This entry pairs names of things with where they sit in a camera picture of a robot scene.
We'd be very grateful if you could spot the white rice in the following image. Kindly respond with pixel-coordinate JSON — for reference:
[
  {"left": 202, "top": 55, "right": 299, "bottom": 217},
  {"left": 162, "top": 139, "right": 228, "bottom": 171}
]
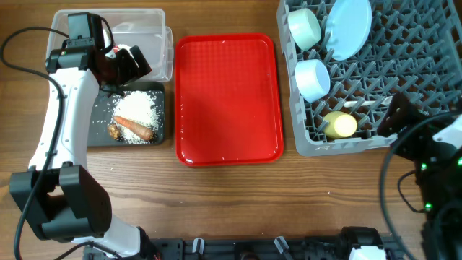
[{"left": 92, "top": 90, "right": 163, "bottom": 145}]

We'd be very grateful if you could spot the orange carrot piece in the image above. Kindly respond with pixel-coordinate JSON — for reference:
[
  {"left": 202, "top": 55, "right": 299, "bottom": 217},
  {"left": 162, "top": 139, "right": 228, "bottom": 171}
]
[{"left": 113, "top": 116, "right": 154, "bottom": 142}]

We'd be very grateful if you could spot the brown food scrap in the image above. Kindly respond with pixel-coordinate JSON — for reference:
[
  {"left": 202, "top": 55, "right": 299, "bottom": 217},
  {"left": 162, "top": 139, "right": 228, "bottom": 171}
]
[{"left": 108, "top": 123, "right": 122, "bottom": 140}]

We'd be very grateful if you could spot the yellow plastic cup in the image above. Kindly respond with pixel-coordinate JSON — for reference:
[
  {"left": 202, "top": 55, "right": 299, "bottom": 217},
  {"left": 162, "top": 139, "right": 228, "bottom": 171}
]
[{"left": 323, "top": 111, "right": 357, "bottom": 139}]

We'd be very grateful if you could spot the small light blue bowl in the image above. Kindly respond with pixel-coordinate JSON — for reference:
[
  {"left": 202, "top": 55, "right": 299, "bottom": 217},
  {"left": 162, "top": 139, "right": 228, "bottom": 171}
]
[{"left": 295, "top": 59, "right": 331, "bottom": 103}]

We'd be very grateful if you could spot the large light blue plate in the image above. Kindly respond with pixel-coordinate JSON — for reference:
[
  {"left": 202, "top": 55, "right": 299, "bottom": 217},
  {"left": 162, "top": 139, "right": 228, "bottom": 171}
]
[{"left": 325, "top": 0, "right": 372, "bottom": 61}]

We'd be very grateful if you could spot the green bowl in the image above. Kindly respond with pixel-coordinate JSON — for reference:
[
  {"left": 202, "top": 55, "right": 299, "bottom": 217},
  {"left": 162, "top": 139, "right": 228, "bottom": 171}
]
[{"left": 288, "top": 9, "right": 321, "bottom": 51}]

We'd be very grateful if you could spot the white plastic spoon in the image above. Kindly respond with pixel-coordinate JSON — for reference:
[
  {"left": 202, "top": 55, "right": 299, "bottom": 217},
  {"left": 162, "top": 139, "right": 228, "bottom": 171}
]
[{"left": 344, "top": 96, "right": 393, "bottom": 108}]

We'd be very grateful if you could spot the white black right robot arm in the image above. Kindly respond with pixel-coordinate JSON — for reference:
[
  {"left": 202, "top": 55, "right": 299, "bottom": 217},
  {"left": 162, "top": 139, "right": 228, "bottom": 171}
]
[{"left": 378, "top": 94, "right": 461, "bottom": 259}]

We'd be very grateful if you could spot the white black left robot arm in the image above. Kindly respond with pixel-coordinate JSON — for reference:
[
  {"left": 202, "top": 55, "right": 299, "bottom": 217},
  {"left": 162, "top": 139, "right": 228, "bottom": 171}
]
[{"left": 9, "top": 12, "right": 161, "bottom": 259}]

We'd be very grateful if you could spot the grey dishwasher rack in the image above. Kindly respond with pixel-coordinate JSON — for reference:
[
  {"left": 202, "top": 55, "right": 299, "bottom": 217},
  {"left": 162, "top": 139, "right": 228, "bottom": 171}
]
[{"left": 276, "top": 0, "right": 461, "bottom": 157}]

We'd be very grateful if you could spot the clear plastic bin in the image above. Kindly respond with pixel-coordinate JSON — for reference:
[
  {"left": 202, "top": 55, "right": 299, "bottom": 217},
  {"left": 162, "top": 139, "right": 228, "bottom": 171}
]
[{"left": 45, "top": 9, "right": 173, "bottom": 88}]

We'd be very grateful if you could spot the black plastic tray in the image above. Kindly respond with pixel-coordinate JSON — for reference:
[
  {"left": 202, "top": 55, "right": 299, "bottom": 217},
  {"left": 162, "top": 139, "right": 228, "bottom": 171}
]
[{"left": 86, "top": 81, "right": 167, "bottom": 147}]

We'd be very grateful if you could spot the red serving tray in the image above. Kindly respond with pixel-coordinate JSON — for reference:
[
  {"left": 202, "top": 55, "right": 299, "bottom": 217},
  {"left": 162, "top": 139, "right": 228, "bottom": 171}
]
[{"left": 174, "top": 32, "right": 284, "bottom": 167}]

